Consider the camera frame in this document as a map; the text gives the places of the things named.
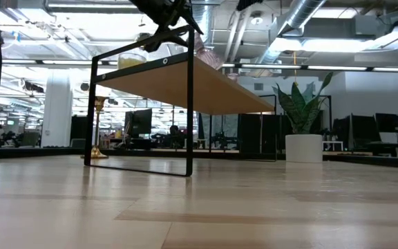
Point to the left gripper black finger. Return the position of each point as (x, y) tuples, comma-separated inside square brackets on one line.
[(168, 37), (190, 19)]

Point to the pink glass vase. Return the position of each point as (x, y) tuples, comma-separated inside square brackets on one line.
[(233, 77), (213, 57)]

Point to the yellow candle jar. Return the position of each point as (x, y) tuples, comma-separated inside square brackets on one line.
[(130, 62)]

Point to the gold candlestick holder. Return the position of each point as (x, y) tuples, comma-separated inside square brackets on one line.
[(99, 153)]

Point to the black monitor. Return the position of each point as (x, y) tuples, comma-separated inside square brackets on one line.
[(388, 122), (138, 122)]

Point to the person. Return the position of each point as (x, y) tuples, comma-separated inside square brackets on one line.
[(176, 136)]

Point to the black partition screen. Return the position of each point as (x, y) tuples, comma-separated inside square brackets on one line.
[(254, 135)]

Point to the white building pillar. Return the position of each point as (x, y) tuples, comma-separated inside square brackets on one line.
[(57, 110)]

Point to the ceiling light strip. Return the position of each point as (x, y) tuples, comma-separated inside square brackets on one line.
[(337, 67)]

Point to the snake plant in white pot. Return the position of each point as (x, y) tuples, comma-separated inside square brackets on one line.
[(302, 148)]

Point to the wooden shelf riser black frame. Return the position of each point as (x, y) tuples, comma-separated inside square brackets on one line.
[(185, 90)]

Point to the silver ventilation duct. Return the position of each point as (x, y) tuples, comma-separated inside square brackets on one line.
[(299, 17)]

